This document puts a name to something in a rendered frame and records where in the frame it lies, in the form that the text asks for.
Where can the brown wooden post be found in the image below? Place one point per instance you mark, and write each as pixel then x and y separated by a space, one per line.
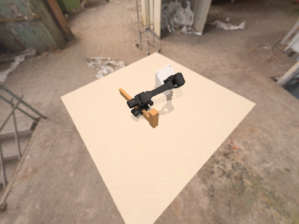
pixel 153 117

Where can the wooden side rail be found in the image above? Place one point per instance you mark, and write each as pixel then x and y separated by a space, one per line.
pixel 128 97

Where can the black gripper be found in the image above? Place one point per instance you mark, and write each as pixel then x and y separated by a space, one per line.
pixel 138 111

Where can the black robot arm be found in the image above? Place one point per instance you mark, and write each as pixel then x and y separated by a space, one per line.
pixel 169 83

